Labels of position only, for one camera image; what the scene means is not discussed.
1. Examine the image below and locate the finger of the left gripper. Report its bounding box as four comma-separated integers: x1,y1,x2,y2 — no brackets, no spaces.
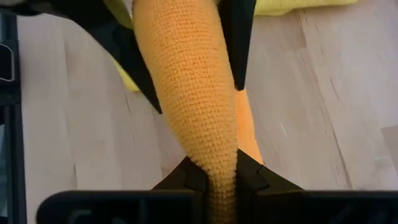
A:
216,0,257,92
70,4,164,114

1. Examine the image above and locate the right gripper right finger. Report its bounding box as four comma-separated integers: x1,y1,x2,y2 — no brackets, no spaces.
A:
235,148,304,224

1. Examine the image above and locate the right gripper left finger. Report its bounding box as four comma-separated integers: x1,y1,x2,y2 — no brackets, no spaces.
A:
151,155,209,224

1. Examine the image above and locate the orange microfiber towel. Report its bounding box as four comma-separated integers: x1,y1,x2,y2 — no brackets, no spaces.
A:
132,0,265,224

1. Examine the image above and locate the yellow microfiber towel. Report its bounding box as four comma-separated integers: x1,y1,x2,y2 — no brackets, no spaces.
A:
104,0,359,93

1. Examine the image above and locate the black aluminium table frame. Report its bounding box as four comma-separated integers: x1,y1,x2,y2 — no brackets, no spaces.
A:
0,12,28,224

